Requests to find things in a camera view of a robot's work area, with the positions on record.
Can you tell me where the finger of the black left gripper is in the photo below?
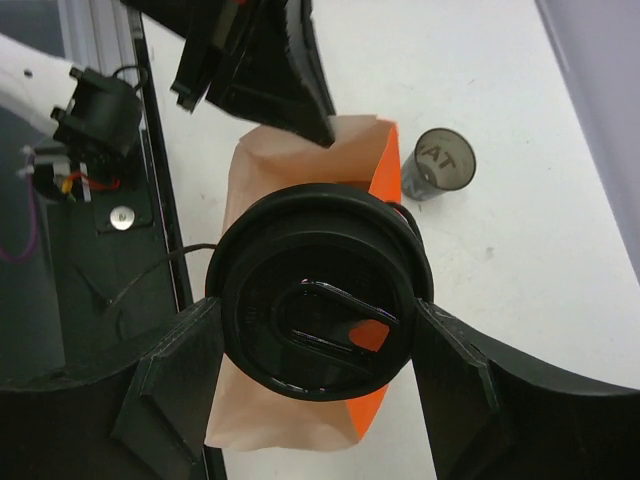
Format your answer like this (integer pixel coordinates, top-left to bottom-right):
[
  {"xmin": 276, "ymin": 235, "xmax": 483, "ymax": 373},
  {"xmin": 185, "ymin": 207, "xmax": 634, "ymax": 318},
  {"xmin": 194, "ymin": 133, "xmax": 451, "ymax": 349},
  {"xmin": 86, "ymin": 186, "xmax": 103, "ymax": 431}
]
[{"xmin": 280, "ymin": 1, "xmax": 336, "ymax": 147}]

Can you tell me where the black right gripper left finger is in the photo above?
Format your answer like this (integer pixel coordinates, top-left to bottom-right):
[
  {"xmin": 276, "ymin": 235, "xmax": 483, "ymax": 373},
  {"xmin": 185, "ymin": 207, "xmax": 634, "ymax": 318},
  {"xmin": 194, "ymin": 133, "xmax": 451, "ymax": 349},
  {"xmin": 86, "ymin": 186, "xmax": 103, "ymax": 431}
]
[{"xmin": 1, "ymin": 298, "xmax": 224, "ymax": 479}]

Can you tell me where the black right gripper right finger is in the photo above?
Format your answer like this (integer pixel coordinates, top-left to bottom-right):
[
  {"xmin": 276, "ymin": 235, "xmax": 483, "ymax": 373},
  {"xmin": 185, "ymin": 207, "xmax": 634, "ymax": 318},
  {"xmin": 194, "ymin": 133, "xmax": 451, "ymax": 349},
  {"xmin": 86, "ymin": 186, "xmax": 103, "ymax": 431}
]
[{"xmin": 412, "ymin": 302, "xmax": 639, "ymax": 479}]

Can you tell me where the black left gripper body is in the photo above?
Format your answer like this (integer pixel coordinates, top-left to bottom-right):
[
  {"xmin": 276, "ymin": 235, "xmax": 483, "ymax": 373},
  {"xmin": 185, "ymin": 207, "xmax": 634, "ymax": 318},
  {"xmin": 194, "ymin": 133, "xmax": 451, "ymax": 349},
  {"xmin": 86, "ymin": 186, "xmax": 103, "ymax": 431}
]
[{"xmin": 124, "ymin": 1, "xmax": 294, "ymax": 125}]

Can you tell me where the orange paper bag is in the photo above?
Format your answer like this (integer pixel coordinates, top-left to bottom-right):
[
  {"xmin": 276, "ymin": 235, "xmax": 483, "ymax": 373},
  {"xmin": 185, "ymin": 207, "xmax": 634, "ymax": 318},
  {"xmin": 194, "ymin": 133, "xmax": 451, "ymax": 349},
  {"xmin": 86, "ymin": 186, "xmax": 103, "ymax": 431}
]
[{"xmin": 205, "ymin": 115, "xmax": 402, "ymax": 452}]

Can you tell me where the black cup lid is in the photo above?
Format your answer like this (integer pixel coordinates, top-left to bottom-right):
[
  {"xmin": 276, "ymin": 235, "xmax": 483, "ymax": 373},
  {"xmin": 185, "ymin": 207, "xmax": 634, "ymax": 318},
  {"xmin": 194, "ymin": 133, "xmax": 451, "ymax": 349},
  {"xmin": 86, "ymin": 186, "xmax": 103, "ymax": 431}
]
[{"xmin": 205, "ymin": 183, "xmax": 434, "ymax": 402}]

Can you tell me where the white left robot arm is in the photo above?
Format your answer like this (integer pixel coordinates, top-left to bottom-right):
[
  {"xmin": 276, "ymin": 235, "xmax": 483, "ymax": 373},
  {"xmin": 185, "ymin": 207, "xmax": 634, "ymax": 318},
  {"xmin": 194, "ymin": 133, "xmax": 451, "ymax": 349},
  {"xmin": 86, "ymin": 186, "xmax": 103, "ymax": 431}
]
[{"xmin": 1, "ymin": 1, "xmax": 335, "ymax": 159}]

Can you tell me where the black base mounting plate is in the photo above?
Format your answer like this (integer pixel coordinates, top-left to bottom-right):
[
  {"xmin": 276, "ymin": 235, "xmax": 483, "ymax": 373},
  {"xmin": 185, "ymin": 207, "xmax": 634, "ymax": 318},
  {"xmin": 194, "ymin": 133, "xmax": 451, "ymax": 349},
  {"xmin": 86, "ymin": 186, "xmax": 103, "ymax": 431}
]
[{"xmin": 0, "ymin": 0, "xmax": 229, "ymax": 480}]

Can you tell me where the aluminium frame rail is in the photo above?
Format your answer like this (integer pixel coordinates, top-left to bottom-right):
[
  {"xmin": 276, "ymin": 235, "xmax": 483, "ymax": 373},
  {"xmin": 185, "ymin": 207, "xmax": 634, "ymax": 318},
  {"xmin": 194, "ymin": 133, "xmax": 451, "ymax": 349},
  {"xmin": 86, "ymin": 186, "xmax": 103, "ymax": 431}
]
[{"xmin": 55, "ymin": 0, "xmax": 136, "ymax": 74}]

